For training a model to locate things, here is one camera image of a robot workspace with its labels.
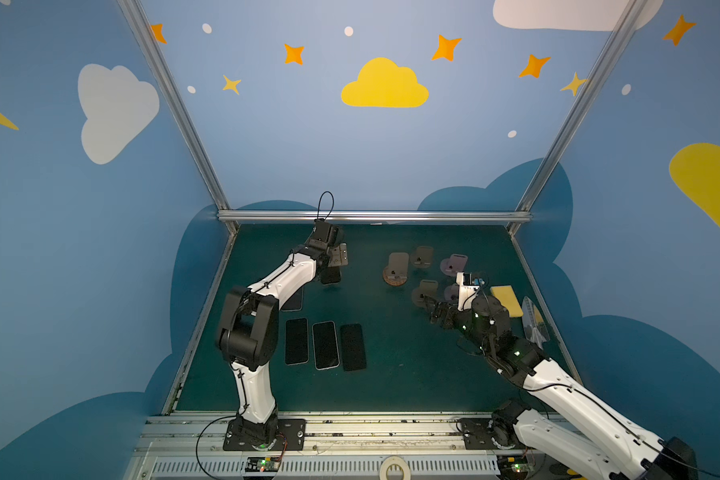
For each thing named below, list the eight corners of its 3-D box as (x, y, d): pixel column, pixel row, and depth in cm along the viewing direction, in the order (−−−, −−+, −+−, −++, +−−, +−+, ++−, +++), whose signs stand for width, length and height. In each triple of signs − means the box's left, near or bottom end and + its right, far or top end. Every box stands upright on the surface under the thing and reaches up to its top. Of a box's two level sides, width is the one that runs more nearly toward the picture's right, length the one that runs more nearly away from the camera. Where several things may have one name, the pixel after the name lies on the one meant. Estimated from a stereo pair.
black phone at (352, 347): (343, 371, 87) (342, 369, 85) (340, 328, 96) (339, 324, 94) (366, 369, 88) (366, 366, 86) (361, 326, 97) (361, 322, 95)
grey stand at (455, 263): (442, 276, 110) (448, 260, 102) (440, 268, 112) (446, 252, 105) (462, 276, 110) (469, 260, 102) (460, 268, 112) (467, 252, 105)
